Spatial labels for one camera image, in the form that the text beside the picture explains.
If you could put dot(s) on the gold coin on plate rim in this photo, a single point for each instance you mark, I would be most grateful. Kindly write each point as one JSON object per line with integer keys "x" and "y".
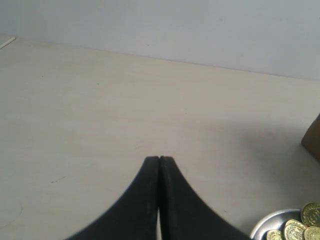
{"x": 310, "y": 214}

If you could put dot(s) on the gold coin left side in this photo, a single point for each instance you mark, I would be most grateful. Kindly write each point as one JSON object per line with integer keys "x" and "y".
{"x": 274, "y": 235}

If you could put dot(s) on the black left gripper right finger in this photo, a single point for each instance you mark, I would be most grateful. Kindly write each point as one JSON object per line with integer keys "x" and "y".
{"x": 183, "y": 214}

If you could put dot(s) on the round silver metal plate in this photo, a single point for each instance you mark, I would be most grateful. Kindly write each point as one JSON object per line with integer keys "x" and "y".
{"x": 277, "y": 221}

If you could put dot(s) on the gold coin top centre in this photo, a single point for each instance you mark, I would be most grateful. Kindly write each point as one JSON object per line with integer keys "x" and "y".
{"x": 294, "y": 230}

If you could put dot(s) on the brown cardboard slotted box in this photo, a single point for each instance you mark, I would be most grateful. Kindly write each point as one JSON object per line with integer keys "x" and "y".
{"x": 311, "y": 139}

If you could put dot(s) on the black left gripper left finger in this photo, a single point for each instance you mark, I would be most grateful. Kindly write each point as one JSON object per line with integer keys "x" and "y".
{"x": 134, "y": 215}

